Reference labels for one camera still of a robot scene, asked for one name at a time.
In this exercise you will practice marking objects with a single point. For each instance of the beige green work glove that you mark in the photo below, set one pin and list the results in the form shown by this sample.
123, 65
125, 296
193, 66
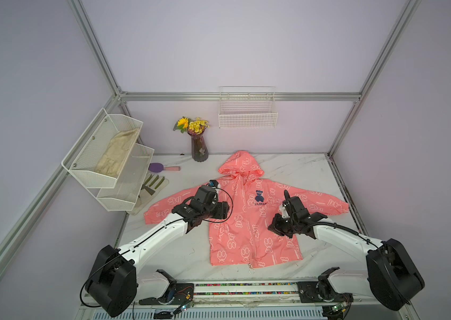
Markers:
151, 187

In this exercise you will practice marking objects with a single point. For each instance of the pink hooded jacket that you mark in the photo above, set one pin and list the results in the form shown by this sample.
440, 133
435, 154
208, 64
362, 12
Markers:
245, 237

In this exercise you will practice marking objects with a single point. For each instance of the beige cloth in bin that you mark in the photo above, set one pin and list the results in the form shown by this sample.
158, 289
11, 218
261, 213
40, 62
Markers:
115, 156

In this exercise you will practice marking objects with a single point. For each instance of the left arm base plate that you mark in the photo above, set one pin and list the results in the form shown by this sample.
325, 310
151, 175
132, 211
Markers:
175, 295

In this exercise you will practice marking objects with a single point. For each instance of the purple pink hairbrush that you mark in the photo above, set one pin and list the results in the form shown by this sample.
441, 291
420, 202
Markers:
159, 167

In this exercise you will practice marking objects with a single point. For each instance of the white mesh upper shelf bin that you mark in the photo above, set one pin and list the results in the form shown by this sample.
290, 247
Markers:
99, 157

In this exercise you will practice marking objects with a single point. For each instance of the white mesh shelf bin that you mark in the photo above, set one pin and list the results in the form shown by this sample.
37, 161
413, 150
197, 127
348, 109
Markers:
124, 195
99, 157

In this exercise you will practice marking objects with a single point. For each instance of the dark glass vase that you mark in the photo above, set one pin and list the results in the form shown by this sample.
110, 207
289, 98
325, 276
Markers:
198, 148

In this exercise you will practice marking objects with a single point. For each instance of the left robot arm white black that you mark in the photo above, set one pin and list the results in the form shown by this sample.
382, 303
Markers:
115, 282

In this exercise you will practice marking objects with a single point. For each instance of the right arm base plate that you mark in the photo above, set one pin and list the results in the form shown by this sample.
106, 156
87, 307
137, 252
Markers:
320, 292

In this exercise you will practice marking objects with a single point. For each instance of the aluminium rail front frame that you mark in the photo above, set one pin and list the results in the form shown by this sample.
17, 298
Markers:
243, 292

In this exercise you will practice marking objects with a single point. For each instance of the yellow flower bouquet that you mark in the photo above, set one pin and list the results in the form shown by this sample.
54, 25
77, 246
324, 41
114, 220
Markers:
195, 126

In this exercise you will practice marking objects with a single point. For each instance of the white mesh lower shelf bin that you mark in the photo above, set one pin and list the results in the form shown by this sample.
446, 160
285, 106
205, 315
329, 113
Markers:
124, 195

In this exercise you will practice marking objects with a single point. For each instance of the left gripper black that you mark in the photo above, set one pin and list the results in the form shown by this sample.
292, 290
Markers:
221, 210

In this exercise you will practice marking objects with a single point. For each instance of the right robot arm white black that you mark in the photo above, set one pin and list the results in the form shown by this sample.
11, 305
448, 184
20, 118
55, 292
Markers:
390, 275

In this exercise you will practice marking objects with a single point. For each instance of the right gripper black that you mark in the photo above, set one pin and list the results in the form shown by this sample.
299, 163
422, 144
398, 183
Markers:
275, 226

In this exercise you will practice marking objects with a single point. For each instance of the white wire wall basket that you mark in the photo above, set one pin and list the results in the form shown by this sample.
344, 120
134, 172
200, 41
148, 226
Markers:
242, 107

